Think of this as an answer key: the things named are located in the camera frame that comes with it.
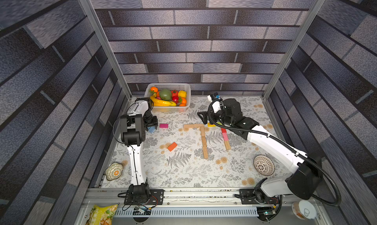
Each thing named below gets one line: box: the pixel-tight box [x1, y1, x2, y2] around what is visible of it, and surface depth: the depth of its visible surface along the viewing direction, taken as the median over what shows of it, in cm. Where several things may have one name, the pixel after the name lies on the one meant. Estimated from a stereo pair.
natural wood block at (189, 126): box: [183, 123, 195, 129], surface depth 105 cm
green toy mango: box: [159, 88, 173, 101], surface depth 109 cm
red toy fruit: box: [170, 89, 180, 104], surface depth 116 cm
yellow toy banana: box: [149, 96, 177, 107], surface depth 105 cm
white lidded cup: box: [291, 199, 318, 221], surface depth 68 cm
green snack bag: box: [85, 204, 119, 225], surface depth 67 cm
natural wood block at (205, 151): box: [202, 143, 209, 159], surface depth 91 cm
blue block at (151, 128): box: [147, 125, 156, 134], surface depth 102 cm
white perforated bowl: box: [253, 154, 275, 176], surface depth 84 cm
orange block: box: [167, 141, 178, 152], surface depth 94 cm
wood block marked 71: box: [201, 135, 208, 149], surface depth 96 cm
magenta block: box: [159, 123, 169, 129], surface depth 103 cm
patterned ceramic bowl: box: [104, 161, 124, 181], surface depth 83 cm
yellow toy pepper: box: [178, 90, 188, 98], surface depth 116 cm
